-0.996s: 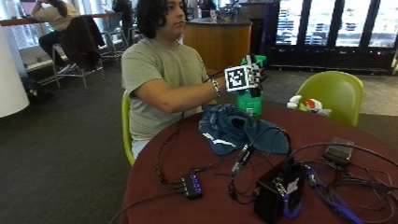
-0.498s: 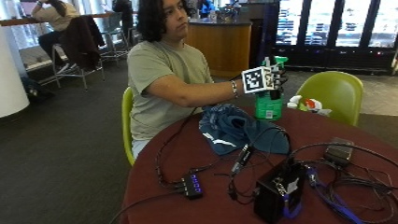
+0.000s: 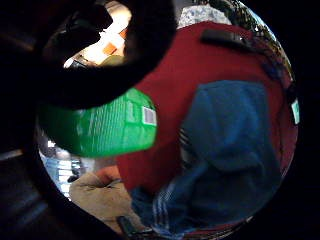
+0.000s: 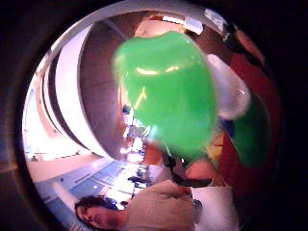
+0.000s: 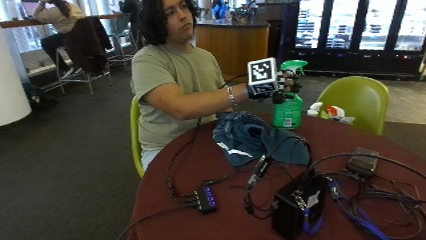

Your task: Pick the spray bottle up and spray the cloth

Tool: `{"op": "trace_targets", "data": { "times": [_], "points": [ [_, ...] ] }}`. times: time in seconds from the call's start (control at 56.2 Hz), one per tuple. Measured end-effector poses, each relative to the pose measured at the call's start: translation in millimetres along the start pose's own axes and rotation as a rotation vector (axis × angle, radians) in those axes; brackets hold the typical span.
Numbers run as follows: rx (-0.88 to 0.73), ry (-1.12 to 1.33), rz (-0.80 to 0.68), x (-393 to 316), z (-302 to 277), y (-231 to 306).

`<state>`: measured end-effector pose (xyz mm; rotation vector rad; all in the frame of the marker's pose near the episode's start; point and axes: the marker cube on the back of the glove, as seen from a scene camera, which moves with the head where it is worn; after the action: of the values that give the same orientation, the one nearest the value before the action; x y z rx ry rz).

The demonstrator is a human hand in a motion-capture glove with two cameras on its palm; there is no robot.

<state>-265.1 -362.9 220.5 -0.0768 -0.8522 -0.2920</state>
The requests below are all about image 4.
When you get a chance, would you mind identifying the white soft toy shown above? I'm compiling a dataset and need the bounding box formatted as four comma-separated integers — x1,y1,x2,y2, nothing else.
205,53,252,121

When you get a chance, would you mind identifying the the person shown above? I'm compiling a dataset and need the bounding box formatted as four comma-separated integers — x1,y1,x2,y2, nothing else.
74,179,204,231

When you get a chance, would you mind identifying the green bowl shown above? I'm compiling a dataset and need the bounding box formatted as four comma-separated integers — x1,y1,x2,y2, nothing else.
233,94,271,168

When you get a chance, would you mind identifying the white ceiling light panel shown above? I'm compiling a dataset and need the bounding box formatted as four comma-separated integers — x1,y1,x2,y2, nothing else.
162,14,205,36

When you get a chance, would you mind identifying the green toy bell pepper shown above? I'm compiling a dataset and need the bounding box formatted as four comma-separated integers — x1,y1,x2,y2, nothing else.
112,31,219,165

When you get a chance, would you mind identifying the colourful toy block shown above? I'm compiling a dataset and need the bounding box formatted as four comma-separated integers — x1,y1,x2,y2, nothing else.
206,118,236,166

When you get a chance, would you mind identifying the white box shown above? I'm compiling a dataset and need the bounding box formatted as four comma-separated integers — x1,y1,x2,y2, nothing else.
191,186,241,231

